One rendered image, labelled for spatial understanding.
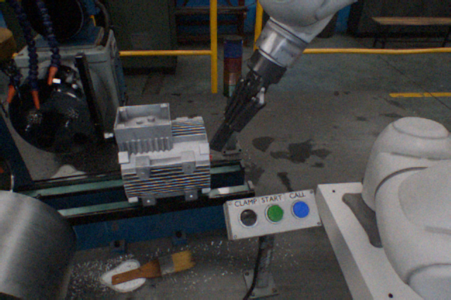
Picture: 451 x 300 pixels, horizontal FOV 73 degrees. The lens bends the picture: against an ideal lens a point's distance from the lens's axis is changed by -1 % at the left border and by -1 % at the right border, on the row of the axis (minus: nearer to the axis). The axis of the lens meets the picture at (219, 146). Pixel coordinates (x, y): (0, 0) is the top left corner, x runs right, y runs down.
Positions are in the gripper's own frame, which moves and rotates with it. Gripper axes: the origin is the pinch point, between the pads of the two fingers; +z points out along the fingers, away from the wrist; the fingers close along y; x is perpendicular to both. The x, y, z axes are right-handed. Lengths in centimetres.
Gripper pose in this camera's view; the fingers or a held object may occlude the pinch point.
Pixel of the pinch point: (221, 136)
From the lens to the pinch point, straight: 69.3
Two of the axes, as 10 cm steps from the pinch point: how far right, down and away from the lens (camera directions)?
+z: -4.9, 7.6, 4.3
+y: 1.9, 5.7, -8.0
